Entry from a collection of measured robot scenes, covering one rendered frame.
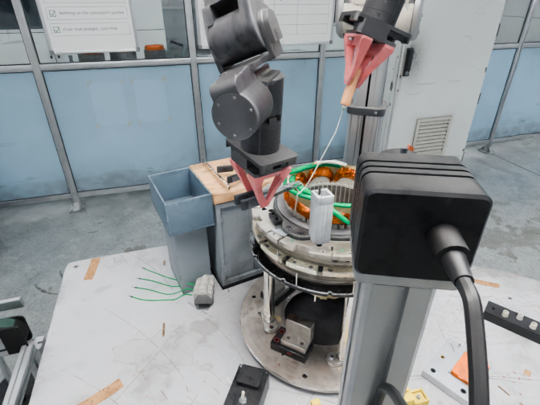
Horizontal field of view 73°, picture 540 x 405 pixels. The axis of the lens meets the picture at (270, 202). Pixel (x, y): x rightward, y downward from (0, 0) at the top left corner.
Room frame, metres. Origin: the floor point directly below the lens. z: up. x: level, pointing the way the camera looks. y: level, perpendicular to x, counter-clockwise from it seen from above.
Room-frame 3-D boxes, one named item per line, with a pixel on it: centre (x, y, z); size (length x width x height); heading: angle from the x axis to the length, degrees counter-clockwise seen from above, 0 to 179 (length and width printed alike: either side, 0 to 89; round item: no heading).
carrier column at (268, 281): (0.60, 0.00, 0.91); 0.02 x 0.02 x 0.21
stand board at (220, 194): (0.85, 0.08, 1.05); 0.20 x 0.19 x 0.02; 118
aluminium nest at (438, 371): (0.48, -0.38, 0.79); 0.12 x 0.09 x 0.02; 132
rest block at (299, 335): (0.52, -0.06, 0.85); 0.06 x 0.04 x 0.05; 61
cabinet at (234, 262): (0.85, 0.08, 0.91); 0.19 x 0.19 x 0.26; 28
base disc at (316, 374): (0.62, -0.12, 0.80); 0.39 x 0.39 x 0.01
